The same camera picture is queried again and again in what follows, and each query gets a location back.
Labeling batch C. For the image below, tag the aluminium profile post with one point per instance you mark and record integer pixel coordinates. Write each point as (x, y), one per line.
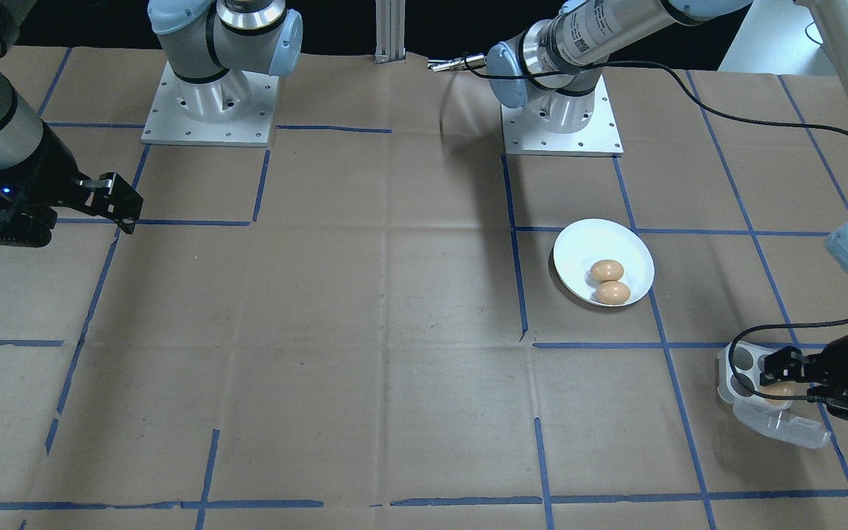
(389, 29)

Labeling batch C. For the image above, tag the white round plate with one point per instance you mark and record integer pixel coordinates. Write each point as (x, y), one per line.
(586, 250)

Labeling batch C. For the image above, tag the clear plastic egg carton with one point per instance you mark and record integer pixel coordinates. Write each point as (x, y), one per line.
(777, 427)

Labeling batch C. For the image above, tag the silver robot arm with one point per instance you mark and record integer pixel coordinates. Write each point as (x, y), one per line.
(586, 37)
(225, 44)

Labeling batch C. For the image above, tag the brown egg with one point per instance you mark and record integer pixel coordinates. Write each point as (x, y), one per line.
(606, 270)
(612, 293)
(785, 390)

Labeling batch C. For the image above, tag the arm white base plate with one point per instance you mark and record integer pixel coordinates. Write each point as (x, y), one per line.
(174, 132)
(601, 143)

